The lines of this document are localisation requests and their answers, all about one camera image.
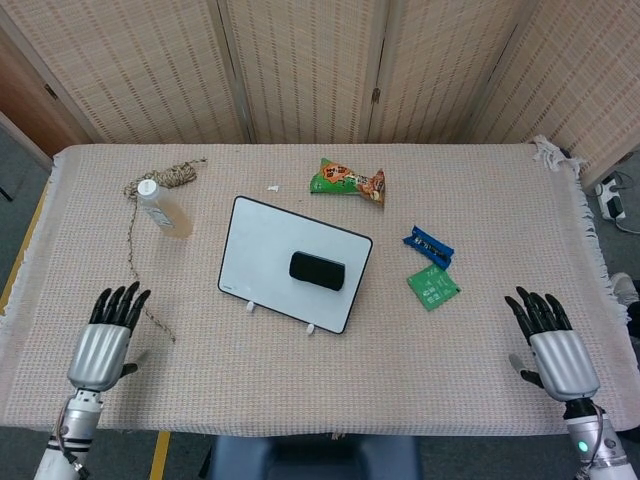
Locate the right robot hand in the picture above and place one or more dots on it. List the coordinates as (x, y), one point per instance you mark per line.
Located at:
(557, 352)

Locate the beige waffle tablecloth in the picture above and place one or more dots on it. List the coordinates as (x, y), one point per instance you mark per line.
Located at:
(320, 360)

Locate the black whiteboard eraser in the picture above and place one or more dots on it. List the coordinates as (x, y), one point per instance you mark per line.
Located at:
(317, 270)

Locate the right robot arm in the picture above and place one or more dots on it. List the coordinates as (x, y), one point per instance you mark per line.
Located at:
(592, 440)

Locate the woven folding screen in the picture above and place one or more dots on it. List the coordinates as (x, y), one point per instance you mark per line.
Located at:
(300, 65)

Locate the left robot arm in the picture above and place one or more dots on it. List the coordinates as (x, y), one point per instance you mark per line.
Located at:
(67, 435)

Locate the white plastic board stand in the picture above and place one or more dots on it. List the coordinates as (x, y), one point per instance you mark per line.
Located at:
(310, 329)

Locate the green square sachet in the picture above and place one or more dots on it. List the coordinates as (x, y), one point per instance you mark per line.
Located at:
(434, 287)

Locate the clear bottle with white cap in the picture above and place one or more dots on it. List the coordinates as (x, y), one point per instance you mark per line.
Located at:
(165, 211)

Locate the white power strip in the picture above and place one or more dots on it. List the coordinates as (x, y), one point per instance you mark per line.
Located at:
(611, 199)

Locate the small white whiteboard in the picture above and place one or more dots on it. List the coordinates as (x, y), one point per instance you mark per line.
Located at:
(280, 250)

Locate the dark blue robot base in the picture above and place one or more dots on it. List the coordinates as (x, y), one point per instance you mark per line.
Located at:
(310, 457)

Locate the blue snack wrapper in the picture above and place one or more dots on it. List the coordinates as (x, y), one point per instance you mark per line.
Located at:
(430, 246)

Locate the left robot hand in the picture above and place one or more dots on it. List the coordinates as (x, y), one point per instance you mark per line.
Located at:
(102, 345)

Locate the green orange snack bag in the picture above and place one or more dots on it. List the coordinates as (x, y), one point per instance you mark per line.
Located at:
(348, 182)

